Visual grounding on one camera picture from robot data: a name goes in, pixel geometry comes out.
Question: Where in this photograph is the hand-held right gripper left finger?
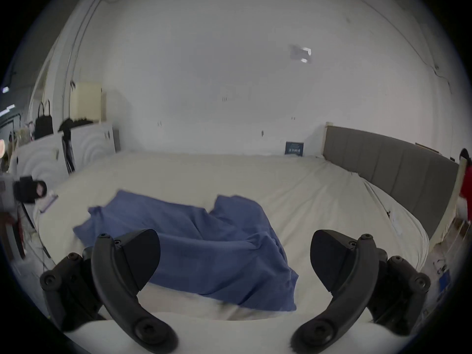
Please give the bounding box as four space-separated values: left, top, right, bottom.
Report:
40 229 180 354

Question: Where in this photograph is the black cloth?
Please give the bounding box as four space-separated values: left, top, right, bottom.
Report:
58 117 91 173

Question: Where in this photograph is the cream box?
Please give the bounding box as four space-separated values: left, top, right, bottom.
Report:
70 82 103 123

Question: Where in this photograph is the black handbag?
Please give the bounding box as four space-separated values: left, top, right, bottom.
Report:
34 100 54 140

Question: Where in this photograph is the bed with beige sheet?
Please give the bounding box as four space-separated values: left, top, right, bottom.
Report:
35 150 430 322

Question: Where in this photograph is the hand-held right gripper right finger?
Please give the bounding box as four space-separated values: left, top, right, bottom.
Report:
291 229 431 352

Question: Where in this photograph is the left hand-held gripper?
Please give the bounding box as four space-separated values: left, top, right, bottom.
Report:
0 175 48 213

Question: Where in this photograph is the dark blue shirt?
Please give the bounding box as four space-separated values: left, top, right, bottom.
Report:
73 190 299 312

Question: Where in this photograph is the grey padded headboard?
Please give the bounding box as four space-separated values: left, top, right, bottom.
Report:
323 123 460 243

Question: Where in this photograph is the white cabinet with ring pattern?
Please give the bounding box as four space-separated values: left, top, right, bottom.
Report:
8 134 71 200
69 121 117 173

